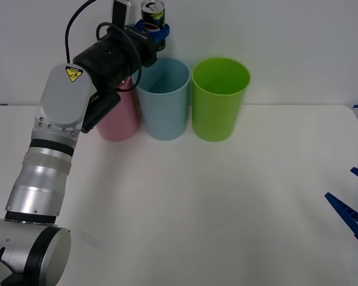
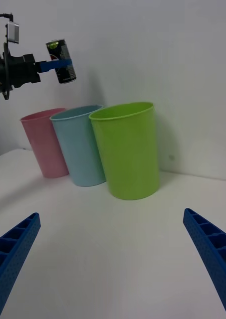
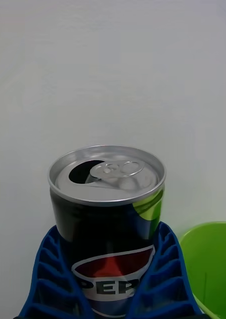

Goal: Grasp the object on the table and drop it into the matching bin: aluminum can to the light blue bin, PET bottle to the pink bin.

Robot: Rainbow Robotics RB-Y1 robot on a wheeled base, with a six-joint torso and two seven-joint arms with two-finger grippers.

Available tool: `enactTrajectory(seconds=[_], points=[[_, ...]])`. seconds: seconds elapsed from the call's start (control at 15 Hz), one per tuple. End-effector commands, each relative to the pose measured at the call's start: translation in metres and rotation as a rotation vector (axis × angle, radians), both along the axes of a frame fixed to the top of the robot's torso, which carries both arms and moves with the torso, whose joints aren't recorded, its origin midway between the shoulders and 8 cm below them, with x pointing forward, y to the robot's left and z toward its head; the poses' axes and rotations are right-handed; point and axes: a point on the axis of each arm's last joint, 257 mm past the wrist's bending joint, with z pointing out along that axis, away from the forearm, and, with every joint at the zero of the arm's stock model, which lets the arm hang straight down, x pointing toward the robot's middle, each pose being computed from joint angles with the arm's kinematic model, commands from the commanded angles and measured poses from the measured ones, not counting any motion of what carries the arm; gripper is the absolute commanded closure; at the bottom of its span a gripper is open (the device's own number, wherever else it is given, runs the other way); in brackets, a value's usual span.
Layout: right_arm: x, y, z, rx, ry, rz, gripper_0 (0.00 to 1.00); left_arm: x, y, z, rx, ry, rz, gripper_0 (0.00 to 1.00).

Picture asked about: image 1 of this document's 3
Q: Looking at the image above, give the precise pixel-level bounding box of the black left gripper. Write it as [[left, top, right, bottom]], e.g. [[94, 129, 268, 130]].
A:
[[124, 19, 171, 67]]

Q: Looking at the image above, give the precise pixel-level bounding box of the black and green drink can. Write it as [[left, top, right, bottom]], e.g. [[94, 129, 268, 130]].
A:
[[140, 0, 166, 33]]

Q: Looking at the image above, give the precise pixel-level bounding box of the pale blue plastic bin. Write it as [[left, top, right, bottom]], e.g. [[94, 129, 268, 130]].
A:
[[132, 57, 192, 141]]

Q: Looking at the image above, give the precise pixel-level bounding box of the pink plastic bin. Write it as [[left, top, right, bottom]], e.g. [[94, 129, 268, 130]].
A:
[[95, 75, 141, 142]]

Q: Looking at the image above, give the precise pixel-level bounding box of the green plastic bin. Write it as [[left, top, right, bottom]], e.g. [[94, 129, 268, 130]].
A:
[[192, 57, 251, 142]]

